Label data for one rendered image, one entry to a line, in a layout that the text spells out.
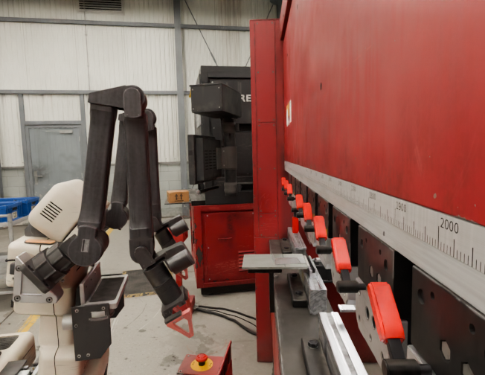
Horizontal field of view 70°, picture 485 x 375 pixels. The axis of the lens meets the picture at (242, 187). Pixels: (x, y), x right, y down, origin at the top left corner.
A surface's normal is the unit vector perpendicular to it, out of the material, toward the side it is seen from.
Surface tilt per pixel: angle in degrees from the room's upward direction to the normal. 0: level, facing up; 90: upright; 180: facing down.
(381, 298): 39
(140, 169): 90
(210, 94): 90
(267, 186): 90
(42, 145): 90
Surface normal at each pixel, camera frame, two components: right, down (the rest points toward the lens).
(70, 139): 0.18, 0.09
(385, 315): -0.05, -0.71
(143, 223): 0.22, -0.14
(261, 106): -0.05, 0.10
